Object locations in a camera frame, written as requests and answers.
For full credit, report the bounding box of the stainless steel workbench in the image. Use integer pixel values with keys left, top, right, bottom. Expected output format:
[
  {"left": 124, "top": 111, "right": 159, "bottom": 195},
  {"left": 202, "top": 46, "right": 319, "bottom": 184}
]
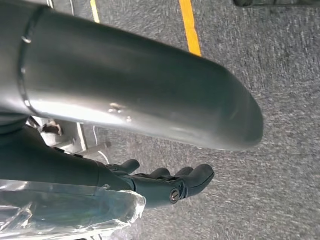
[{"left": 26, "top": 115, "right": 112, "bottom": 160}]

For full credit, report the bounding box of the clear plastic wrap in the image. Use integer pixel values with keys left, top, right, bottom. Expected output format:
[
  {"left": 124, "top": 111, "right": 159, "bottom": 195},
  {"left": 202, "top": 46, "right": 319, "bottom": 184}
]
[{"left": 0, "top": 179, "right": 147, "bottom": 240}]

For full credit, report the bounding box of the person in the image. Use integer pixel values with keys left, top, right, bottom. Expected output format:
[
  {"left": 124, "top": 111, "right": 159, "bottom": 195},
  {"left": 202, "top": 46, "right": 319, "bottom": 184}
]
[{"left": 41, "top": 119, "right": 63, "bottom": 137}]

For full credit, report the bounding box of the silver robot leg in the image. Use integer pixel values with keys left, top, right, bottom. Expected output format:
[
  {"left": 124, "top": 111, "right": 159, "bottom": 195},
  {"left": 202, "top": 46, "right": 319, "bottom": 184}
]
[{"left": 0, "top": 0, "right": 265, "bottom": 152}]

